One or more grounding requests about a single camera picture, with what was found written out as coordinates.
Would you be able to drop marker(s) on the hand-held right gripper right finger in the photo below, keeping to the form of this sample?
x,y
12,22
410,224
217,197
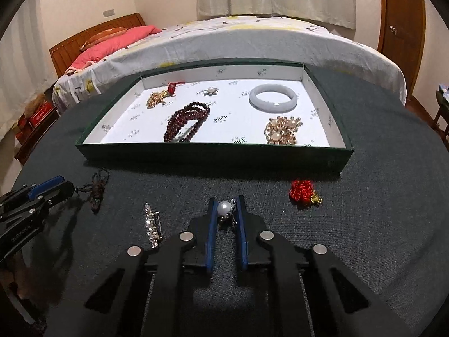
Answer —
x,y
241,238

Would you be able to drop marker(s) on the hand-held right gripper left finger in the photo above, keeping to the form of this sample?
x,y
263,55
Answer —
x,y
210,238

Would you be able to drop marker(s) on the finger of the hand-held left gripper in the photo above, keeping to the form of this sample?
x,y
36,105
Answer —
x,y
56,198
45,186

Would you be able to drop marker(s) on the green box with white lining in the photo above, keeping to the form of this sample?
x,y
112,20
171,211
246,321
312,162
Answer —
x,y
133,126

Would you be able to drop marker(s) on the gold pearl cluster brooch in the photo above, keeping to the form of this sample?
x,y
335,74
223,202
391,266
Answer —
x,y
280,130

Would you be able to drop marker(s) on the white jade bangle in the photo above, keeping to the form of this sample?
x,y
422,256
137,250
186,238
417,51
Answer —
x,y
256,103

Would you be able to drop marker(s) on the gold bead charm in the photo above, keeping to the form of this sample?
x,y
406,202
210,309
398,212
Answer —
x,y
158,99

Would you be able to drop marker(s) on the small pearl flower brooch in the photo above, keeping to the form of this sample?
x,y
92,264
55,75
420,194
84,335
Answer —
x,y
210,91

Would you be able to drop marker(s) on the wooden nightstand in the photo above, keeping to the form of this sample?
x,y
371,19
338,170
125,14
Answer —
x,y
33,137

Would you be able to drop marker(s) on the crystal bar brooch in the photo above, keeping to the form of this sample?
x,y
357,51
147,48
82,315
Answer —
x,y
151,224

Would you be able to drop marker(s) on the red gift box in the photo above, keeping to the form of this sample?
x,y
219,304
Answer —
x,y
40,114

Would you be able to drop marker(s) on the red knot brooch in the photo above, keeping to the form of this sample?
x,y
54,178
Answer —
x,y
302,191

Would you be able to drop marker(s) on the brown stuffed toy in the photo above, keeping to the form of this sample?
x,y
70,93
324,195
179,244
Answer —
x,y
35,101

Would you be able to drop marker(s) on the wooden headboard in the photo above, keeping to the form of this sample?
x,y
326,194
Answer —
x,y
77,40

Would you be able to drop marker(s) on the brown embroidered pillow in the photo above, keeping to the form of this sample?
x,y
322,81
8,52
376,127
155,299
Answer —
x,y
101,38

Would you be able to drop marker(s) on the pink pillow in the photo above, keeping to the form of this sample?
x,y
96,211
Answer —
x,y
115,44

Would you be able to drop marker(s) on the bed with patterned sheet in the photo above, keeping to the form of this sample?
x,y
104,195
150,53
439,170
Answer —
x,y
266,42

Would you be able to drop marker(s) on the wooden chair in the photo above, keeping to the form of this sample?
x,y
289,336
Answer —
x,y
442,116

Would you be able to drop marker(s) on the pile of clothes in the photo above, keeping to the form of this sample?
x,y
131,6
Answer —
x,y
444,88

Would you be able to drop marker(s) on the wooden door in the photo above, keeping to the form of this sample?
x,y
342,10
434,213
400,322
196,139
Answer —
x,y
403,31

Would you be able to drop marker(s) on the wall outlet above headboard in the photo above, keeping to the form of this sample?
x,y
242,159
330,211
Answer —
x,y
108,13

